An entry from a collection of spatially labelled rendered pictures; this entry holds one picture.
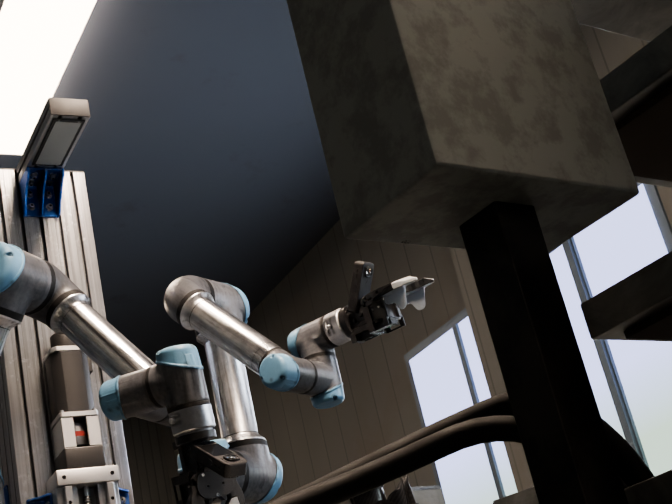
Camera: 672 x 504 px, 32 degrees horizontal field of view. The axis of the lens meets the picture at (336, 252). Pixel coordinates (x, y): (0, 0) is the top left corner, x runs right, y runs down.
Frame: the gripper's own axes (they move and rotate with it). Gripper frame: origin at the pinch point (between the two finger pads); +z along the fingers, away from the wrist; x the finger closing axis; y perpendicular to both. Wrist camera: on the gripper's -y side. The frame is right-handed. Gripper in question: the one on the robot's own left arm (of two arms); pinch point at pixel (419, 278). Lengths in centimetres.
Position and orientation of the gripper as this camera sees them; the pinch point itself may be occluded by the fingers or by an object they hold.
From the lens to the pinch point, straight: 248.6
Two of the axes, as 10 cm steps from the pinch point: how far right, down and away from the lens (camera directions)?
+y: 2.9, 9.1, -2.8
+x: -5.6, -0.7, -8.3
